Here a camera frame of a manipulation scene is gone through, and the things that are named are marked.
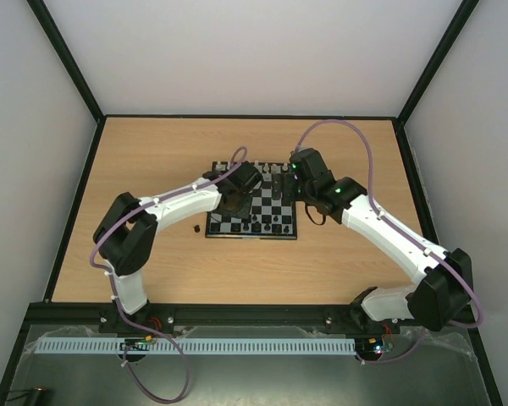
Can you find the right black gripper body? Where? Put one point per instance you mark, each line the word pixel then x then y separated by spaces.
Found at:
pixel 278 186

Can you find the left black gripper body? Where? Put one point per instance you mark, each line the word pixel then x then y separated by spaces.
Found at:
pixel 240 211

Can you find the black king chess piece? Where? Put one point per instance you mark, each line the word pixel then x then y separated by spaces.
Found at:
pixel 256 227

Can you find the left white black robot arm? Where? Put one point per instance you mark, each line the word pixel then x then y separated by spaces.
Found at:
pixel 124 238

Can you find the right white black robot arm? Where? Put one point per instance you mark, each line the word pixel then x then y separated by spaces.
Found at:
pixel 440 280

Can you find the black and grey chessboard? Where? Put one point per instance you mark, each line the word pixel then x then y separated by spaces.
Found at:
pixel 265 202

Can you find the black enclosure frame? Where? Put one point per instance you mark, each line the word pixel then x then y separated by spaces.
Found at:
pixel 45 310

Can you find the black aluminium mounting rail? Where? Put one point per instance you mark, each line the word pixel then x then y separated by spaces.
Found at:
pixel 327 318

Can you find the light blue slotted cable duct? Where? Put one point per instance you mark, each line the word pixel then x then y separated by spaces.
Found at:
pixel 198 346

